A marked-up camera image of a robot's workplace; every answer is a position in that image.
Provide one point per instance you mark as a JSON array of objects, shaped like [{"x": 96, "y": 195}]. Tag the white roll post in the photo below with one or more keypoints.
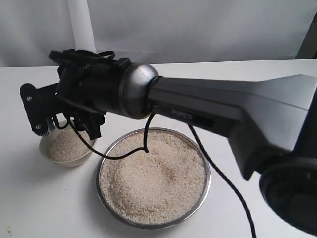
[{"x": 81, "y": 25}]

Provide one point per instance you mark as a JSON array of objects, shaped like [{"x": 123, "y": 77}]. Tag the steel pan of rice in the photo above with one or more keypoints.
[{"x": 153, "y": 190}]

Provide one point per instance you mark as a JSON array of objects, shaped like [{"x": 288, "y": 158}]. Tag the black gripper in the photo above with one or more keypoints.
[{"x": 91, "y": 82}]

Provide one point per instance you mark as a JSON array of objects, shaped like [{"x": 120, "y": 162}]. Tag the grey backdrop sheet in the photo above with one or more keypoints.
[{"x": 158, "y": 31}]

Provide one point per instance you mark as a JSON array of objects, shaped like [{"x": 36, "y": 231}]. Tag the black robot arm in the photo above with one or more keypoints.
[{"x": 271, "y": 125}]

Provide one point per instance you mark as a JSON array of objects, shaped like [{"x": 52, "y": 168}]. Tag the white ceramic bowl with rice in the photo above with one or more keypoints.
[{"x": 64, "y": 148}]

